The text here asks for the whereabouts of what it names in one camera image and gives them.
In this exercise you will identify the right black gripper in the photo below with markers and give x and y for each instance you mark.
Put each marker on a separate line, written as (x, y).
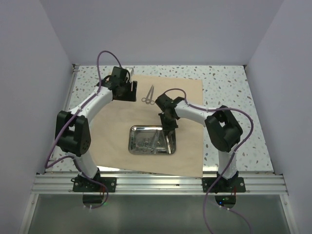
(165, 127)

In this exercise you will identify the steel instrument tray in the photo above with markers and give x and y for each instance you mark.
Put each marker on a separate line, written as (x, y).
(151, 140)

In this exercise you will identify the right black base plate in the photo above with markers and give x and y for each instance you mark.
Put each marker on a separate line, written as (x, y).
(223, 186)

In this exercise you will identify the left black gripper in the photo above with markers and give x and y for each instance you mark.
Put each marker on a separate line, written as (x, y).
(131, 95)

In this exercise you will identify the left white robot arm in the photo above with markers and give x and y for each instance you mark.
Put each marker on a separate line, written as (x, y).
(72, 128)

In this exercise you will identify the steel surgical scissors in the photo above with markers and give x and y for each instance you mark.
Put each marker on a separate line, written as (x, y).
(149, 97)

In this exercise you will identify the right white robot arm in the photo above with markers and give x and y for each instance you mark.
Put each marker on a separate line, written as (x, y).
(223, 129)

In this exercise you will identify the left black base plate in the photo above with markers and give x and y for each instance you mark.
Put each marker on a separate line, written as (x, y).
(83, 185)

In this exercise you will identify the aluminium mounting rail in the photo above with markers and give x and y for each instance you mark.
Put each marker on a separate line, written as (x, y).
(132, 183)

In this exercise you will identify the beige cloth wrap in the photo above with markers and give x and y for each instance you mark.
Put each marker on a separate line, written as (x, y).
(111, 126)

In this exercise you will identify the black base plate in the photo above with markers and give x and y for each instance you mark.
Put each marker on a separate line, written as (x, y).
(223, 186)
(83, 185)

